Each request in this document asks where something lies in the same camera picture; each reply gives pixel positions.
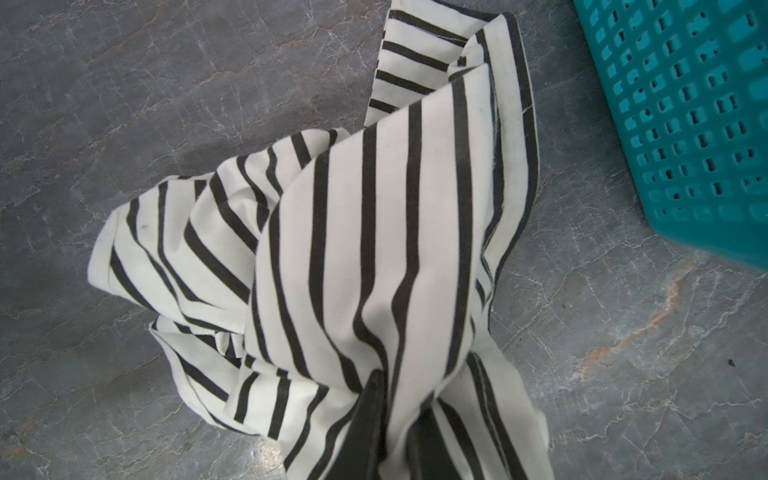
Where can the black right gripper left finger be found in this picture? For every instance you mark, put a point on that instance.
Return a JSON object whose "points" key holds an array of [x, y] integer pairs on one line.
{"points": [[363, 446]]}

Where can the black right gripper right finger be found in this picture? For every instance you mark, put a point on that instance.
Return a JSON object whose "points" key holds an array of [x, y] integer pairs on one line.
{"points": [[426, 452]]}

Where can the black striped tank top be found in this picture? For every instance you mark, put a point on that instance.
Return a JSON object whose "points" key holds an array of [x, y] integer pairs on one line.
{"points": [[284, 278]]}

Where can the teal plastic basket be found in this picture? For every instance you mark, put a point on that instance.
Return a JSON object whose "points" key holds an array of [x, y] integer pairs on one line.
{"points": [[686, 84]]}

